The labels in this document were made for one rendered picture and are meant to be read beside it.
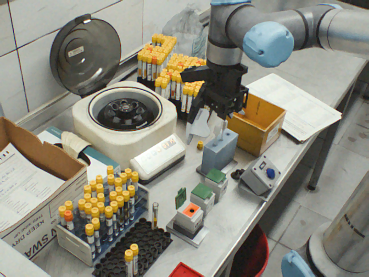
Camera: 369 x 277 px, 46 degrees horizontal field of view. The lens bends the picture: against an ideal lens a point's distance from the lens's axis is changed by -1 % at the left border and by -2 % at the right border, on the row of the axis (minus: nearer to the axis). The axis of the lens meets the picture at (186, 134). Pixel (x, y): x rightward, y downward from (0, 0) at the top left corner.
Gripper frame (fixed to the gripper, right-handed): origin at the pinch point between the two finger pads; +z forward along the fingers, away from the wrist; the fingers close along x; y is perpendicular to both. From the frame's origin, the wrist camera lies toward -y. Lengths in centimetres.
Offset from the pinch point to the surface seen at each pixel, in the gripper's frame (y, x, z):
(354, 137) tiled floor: -17, 172, 106
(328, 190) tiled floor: -4, 116, 106
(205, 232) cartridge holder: 12.0, -11.4, 16.9
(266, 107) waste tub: -4.0, 31.3, 10.2
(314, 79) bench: -9, 69, 18
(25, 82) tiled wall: -47, -21, 2
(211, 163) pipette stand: 0.0, 2.9, 12.5
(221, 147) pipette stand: 0.6, 5.4, 8.2
